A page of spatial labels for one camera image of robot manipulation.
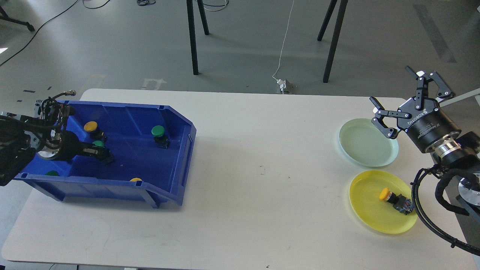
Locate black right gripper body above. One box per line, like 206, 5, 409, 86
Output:
397, 99, 461, 153

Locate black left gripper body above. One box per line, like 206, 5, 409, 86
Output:
38, 132, 92, 161

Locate black stand legs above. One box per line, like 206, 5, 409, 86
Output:
317, 0, 349, 83
186, 0, 210, 76

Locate black stand legs right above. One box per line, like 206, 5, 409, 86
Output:
317, 0, 349, 83

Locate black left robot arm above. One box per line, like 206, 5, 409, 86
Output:
0, 90, 114, 186

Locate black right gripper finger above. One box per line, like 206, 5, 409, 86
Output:
405, 66, 454, 111
369, 96, 411, 140

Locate white cable on floor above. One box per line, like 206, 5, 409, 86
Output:
272, 0, 296, 80

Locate yellow push button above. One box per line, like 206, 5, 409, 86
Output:
83, 121, 107, 143
379, 187, 414, 215

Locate green push button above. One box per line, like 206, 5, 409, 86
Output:
93, 140, 111, 152
151, 125, 170, 149

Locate light green plate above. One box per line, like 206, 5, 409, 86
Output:
338, 118, 399, 168

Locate black floor cable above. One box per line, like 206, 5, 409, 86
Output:
0, 0, 113, 68

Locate black tripod foot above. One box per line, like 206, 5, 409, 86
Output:
0, 6, 36, 32

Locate blue plastic bin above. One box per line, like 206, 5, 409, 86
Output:
13, 100, 197, 208

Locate black stand legs left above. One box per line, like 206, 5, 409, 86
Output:
186, 0, 210, 76

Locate yellow plate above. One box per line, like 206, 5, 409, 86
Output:
349, 170, 418, 234

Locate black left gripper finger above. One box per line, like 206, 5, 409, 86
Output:
90, 151, 115, 165
84, 144, 109, 154

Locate white power adapter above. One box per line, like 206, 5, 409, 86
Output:
276, 79, 294, 95

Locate green button at bin corner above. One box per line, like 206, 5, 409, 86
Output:
45, 170, 59, 176

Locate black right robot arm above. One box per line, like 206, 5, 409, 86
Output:
370, 66, 480, 256

